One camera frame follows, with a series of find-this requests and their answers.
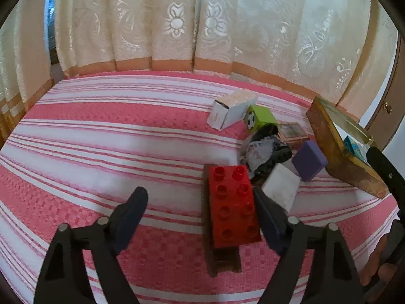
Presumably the person's right hand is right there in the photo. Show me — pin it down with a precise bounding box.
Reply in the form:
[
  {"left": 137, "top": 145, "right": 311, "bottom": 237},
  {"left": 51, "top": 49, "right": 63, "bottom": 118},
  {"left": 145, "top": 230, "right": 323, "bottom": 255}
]
[{"left": 361, "top": 233, "right": 400, "bottom": 289}]

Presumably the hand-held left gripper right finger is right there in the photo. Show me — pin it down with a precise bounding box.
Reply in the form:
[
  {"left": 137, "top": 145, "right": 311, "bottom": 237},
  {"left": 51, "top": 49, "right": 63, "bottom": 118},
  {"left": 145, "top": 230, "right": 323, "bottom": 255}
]
[{"left": 251, "top": 187, "right": 364, "bottom": 304}]

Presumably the brown wooden brush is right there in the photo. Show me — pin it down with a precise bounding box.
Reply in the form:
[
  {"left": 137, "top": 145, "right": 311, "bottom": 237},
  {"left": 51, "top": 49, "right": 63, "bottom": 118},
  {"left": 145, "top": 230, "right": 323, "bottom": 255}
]
[{"left": 202, "top": 164, "right": 242, "bottom": 277}]

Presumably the white cube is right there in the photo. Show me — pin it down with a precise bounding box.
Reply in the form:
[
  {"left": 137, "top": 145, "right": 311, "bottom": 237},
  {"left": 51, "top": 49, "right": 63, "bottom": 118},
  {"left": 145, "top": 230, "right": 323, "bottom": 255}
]
[{"left": 261, "top": 163, "right": 301, "bottom": 213}]

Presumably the window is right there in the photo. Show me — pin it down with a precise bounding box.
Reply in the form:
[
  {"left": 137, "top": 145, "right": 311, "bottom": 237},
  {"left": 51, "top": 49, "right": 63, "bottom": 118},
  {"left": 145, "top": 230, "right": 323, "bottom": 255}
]
[{"left": 47, "top": 0, "right": 58, "bottom": 56}]

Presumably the pink striped blanket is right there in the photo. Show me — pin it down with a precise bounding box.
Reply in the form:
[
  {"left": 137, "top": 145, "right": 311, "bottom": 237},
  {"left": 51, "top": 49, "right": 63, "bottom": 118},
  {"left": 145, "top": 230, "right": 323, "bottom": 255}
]
[{"left": 0, "top": 71, "right": 401, "bottom": 304}]

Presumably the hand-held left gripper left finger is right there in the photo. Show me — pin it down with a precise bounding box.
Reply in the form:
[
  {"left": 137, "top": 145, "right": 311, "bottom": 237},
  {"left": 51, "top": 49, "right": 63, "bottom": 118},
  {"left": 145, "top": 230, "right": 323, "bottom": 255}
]
[{"left": 33, "top": 186, "right": 149, "bottom": 304}]

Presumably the teal carton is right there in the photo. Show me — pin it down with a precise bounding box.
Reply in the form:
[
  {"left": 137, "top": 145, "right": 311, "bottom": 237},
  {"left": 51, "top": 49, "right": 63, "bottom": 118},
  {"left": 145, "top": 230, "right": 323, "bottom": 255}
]
[{"left": 343, "top": 136, "right": 369, "bottom": 162}]

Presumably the red building brick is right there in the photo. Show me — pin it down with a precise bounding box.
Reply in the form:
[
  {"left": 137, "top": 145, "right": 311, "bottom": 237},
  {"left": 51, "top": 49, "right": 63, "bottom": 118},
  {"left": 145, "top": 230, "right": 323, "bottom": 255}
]
[{"left": 207, "top": 165, "right": 262, "bottom": 249}]

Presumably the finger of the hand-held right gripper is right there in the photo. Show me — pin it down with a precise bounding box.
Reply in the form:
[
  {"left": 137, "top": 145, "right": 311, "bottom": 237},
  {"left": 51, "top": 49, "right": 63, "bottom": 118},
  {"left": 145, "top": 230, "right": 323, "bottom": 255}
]
[{"left": 366, "top": 146, "right": 405, "bottom": 213}]

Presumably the brown wooden door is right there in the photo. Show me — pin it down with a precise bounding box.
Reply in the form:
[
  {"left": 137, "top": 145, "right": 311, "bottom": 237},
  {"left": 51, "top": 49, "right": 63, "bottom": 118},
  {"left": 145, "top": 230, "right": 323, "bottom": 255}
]
[{"left": 369, "top": 36, "right": 405, "bottom": 151}]

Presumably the pink framed box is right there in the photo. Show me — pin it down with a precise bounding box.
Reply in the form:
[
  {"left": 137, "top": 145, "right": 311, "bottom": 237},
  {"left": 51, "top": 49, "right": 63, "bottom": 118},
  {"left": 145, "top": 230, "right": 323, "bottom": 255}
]
[{"left": 278, "top": 122, "right": 309, "bottom": 148}]

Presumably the green building block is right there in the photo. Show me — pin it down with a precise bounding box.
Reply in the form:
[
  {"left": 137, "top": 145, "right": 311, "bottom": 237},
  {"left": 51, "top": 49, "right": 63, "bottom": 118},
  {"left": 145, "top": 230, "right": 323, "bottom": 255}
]
[{"left": 244, "top": 104, "right": 278, "bottom": 132}]

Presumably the purple cube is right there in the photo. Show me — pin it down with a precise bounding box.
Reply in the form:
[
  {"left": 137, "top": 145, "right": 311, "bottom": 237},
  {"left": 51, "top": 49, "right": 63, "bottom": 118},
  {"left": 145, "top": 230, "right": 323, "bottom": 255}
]
[{"left": 291, "top": 140, "right": 328, "bottom": 182}]

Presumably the white cardboard box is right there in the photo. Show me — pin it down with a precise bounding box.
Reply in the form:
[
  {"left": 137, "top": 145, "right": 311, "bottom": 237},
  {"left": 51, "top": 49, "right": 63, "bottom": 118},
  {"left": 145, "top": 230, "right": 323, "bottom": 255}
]
[{"left": 207, "top": 89, "right": 258, "bottom": 130}]

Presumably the cream floral curtain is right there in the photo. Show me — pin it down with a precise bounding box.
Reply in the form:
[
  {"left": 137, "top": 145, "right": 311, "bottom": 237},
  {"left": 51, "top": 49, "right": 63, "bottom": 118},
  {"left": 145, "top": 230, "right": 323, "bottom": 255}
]
[
  {"left": 0, "top": 0, "right": 54, "bottom": 148},
  {"left": 54, "top": 0, "right": 400, "bottom": 124}
]

